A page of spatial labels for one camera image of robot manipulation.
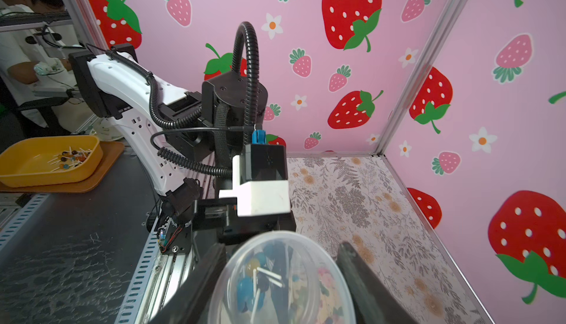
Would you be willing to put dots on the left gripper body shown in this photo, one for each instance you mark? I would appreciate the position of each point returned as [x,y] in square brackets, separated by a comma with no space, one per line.
[216,221]

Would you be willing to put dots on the clear jar blue candies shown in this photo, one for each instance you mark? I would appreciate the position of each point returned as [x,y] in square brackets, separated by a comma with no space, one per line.
[281,277]

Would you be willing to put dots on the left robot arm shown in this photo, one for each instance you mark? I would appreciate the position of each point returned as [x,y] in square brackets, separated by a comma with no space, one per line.
[207,155]

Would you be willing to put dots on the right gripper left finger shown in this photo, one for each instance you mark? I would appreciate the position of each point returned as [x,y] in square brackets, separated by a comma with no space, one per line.
[189,302]

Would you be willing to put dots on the yellow bin outside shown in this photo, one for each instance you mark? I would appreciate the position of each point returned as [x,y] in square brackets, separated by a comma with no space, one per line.
[50,161]

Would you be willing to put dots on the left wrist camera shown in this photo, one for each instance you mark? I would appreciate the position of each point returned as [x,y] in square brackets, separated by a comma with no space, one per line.
[259,181]

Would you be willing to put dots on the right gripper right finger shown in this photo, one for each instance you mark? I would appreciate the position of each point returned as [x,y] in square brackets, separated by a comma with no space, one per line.
[372,301]

